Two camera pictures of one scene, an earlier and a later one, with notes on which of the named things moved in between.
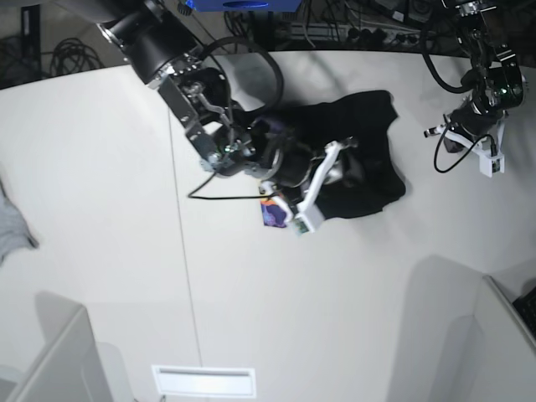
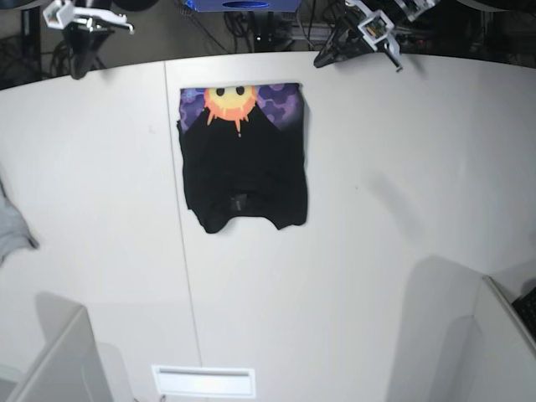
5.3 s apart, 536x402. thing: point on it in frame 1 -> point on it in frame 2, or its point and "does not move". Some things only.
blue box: x=244 y=6 does not move
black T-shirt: x=363 y=117 -> x=244 y=152
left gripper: x=288 y=160 -> x=83 y=45
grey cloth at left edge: x=14 y=231 does not move
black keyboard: x=525 y=305 does not move
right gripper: x=466 y=118 -> x=345 y=42
